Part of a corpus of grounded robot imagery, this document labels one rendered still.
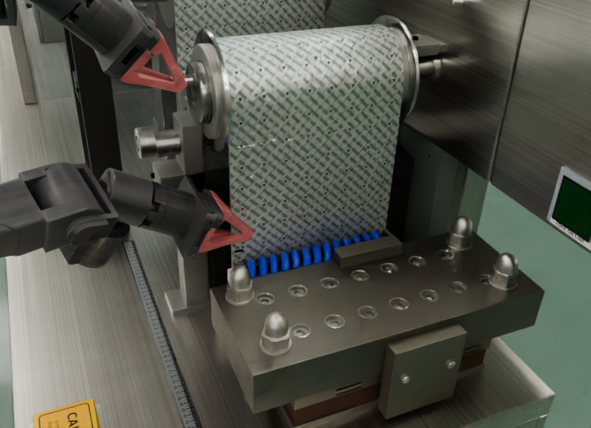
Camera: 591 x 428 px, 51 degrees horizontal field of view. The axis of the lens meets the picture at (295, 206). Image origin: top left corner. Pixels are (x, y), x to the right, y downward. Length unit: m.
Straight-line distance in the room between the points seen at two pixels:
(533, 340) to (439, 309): 1.64
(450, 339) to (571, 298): 1.93
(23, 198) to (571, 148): 0.57
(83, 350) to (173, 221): 0.27
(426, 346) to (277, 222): 0.25
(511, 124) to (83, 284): 0.68
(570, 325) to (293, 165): 1.88
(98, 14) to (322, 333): 0.42
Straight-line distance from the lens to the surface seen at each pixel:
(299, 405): 0.76
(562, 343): 2.45
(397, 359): 0.74
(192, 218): 0.74
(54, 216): 0.65
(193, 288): 0.94
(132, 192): 0.72
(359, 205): 0.87
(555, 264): 2.85
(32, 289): 1.06
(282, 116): 0.75
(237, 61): 0.73
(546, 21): 0.75
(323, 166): 0.81
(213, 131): 0.76
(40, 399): 0.88
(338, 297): 0.78
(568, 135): 0.74
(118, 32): 0.69
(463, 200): 1.18
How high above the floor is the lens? 1.52
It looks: 31 degrees down
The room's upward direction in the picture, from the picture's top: 2 degrees clockwise
